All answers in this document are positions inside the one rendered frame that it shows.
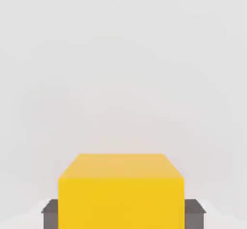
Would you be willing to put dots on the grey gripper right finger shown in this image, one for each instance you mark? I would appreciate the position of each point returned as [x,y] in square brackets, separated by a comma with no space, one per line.
[194,216]

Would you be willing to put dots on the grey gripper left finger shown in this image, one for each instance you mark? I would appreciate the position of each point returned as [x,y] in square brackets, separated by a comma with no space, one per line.
[50,216]

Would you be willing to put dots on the small yellow cube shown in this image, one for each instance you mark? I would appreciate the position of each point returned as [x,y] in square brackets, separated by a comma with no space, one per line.
[121,198]

